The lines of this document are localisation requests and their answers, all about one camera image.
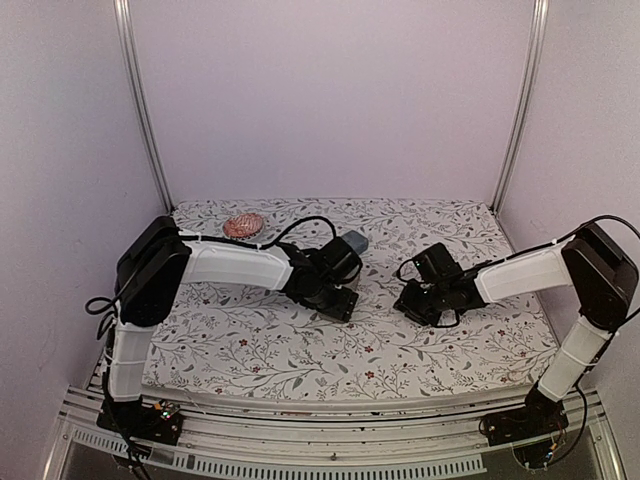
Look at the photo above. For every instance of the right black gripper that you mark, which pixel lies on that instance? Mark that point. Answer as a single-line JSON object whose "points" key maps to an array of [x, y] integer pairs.
{"points": [[407, 304]]}

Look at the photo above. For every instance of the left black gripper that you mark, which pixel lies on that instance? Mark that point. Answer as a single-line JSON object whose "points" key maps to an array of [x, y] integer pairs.
{"points": [[342, 309]]}

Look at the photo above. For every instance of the blue-grey glasses case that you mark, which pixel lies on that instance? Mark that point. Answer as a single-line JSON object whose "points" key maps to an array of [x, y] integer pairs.
{"points": [[358, 242]]}

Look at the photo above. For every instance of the beige-grey glasses case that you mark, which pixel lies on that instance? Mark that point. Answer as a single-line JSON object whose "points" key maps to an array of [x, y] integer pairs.
{"points": [[350, 285]]}

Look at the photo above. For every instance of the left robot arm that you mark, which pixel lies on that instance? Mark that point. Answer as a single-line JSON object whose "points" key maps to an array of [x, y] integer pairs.
{"points": [[163, 257]]}

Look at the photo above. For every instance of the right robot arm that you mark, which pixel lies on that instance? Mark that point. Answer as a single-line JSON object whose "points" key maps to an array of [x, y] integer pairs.
{"points": [[587, 259]]}

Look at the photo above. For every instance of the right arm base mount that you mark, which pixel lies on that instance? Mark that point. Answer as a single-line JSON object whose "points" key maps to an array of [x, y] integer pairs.
{"points": [[538, 416]]}

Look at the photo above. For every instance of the front aluminium rail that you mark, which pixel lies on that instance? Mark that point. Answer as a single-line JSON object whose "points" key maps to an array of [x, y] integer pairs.
{"points": [[419, 438]]}

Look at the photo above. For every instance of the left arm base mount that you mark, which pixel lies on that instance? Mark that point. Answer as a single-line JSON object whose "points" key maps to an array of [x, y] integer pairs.
{"points": [[160, 423]]}

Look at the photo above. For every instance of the right aluminium post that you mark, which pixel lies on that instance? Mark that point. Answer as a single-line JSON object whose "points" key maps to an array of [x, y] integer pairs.
{"points": [[532, 62]]}

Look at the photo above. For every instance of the aluminium post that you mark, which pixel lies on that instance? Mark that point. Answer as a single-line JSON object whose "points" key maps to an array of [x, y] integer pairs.
{"points": [[532, 62], [124, 24]]}

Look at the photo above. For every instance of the left aluminium post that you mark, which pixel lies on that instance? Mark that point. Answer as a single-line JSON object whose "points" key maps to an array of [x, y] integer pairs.
{"points": [[124, 24]]}

